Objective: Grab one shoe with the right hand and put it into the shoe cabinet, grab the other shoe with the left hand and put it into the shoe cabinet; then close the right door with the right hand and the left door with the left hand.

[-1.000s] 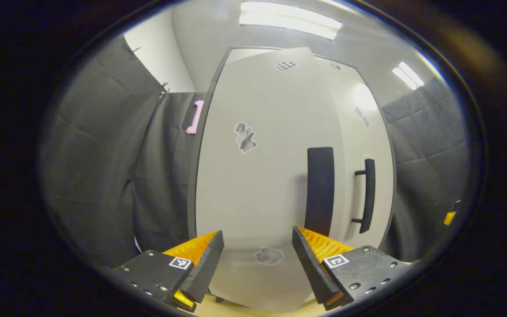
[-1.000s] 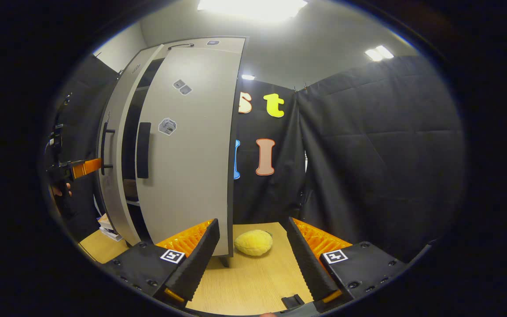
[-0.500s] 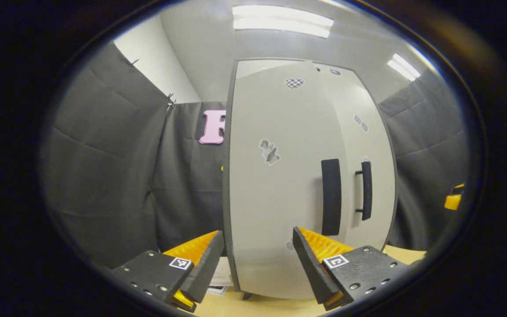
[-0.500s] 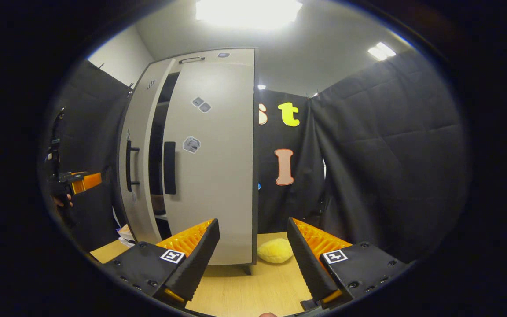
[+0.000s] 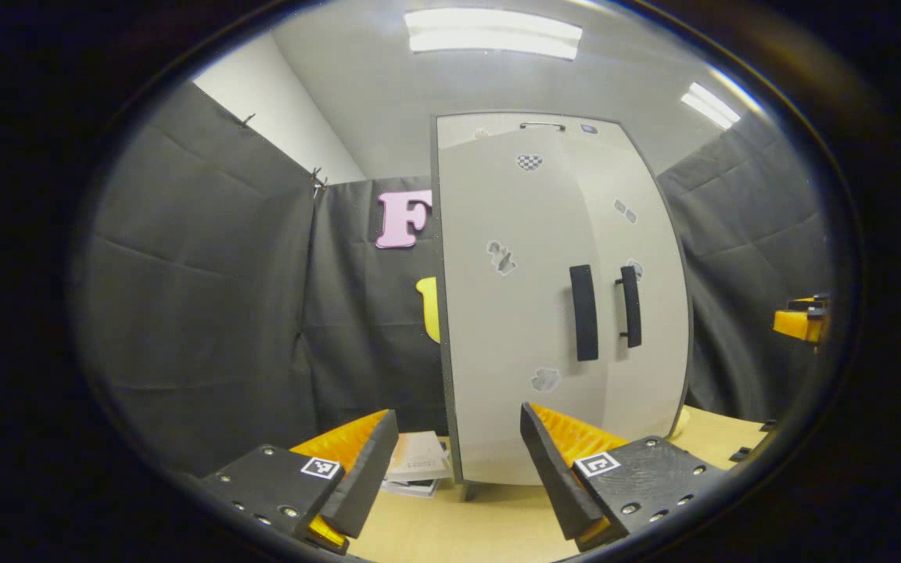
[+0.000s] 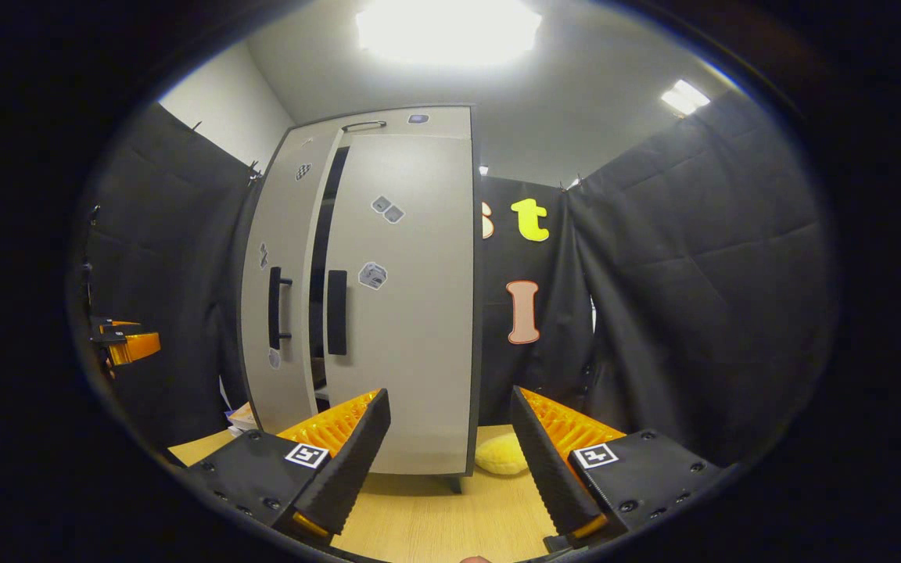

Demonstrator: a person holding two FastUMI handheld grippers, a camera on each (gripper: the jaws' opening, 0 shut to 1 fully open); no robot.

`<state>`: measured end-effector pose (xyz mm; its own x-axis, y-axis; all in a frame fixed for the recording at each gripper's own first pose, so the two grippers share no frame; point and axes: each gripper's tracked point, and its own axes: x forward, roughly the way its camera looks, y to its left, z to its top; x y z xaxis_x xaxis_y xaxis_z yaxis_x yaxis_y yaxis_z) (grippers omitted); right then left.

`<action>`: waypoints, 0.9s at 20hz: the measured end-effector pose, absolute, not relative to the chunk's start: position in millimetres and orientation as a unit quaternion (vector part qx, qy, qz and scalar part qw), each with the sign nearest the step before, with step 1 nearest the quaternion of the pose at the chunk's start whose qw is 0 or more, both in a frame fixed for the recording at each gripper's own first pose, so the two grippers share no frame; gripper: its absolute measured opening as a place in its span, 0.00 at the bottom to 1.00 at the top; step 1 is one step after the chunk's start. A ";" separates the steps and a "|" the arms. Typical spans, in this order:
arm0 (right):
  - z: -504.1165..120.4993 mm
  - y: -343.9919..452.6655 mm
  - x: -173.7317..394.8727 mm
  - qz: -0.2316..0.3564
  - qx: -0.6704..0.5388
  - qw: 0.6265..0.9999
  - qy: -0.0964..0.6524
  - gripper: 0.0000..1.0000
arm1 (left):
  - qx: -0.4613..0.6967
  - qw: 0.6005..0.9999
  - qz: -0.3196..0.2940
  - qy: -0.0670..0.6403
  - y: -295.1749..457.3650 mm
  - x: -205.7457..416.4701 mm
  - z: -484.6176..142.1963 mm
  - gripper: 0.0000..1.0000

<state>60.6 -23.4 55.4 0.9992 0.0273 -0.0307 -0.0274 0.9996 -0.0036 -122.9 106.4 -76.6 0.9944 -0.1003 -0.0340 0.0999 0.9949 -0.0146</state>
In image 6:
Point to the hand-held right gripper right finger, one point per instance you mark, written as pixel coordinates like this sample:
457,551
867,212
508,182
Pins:
548,469

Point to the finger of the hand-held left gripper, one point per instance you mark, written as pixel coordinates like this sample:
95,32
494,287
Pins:
138,346
116,324

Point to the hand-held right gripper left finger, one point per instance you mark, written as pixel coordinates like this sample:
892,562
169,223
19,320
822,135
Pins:
353,461

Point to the grey shoe cabinet door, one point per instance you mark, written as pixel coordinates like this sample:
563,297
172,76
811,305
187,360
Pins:
286,234
419,328

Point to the grey shoe cabinet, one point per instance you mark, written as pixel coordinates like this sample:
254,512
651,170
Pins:
419,313

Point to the grey cabinet drawer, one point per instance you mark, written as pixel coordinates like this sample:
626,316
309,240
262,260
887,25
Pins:
435,125

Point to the yellow plush toy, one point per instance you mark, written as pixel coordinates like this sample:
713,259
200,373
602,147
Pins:
500,457

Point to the black quilted curtain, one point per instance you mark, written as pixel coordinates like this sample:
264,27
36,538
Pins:
701,274
169,250

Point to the pale flat box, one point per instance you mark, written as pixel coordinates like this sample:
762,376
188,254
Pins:
242,417

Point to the black backdrop cloth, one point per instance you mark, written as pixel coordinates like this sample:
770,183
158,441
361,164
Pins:
556,313

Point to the large ceiling light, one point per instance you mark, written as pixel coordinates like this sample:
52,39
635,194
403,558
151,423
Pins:
448,31

